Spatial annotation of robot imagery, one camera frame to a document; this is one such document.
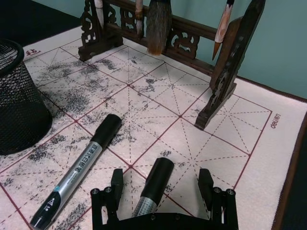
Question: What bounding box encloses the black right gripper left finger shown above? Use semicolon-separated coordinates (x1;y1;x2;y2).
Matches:
90;168;124;226

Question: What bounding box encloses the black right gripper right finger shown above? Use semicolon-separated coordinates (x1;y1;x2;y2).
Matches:
198;168;238;230

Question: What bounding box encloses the silver marker with black cap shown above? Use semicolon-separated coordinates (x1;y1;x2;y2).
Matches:
130;157;175;217
29;114;124;229

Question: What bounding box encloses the white felt calligraphy grid mat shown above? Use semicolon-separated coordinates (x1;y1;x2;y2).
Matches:
0;25;307;230

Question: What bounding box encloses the dark carved wooden brush rack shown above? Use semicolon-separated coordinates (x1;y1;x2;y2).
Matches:
78;0;267;131

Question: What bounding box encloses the black mesh pen holder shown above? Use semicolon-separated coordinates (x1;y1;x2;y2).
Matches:
0;39;53;156

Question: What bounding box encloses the white brush with orange tip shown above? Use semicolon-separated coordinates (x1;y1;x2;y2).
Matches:
212;0;237;61

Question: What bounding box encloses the large brown bristle brush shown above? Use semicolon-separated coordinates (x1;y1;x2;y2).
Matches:
146;0;174;57

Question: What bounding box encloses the small white calligraphy brush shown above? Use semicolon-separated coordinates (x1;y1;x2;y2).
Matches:
93;0;105;28

